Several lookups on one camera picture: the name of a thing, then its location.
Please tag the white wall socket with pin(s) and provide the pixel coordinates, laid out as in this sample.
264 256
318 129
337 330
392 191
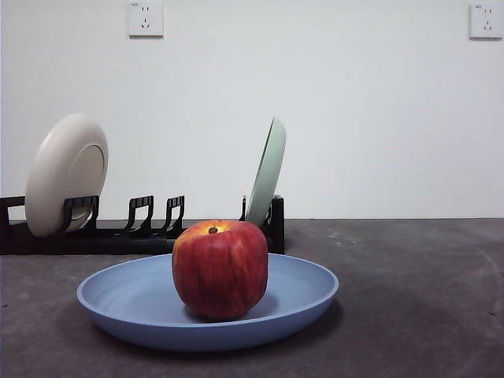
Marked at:
145 19
486 21

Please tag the cream plate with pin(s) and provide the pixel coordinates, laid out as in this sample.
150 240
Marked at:
59 169

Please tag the red apple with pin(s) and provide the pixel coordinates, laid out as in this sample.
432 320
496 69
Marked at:
220 271

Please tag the pale green plate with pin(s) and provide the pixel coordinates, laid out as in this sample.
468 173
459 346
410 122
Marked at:
269 173

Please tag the blue plate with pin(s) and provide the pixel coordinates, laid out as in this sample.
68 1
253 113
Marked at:
130 299

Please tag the black plate rack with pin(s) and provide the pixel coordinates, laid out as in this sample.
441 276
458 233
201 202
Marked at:
98 240

